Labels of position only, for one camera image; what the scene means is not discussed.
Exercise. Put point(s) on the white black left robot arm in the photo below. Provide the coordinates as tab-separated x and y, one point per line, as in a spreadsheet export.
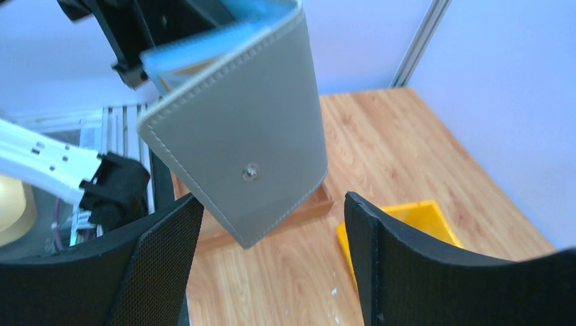
112	187

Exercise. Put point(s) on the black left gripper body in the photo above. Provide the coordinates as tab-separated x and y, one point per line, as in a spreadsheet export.
134	26

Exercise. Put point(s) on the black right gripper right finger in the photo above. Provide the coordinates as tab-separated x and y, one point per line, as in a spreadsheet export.
407	277

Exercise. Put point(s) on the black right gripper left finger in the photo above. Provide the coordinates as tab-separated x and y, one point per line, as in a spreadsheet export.
134	275

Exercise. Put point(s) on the wooden compartment tray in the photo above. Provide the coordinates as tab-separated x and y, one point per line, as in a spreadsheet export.
213	235

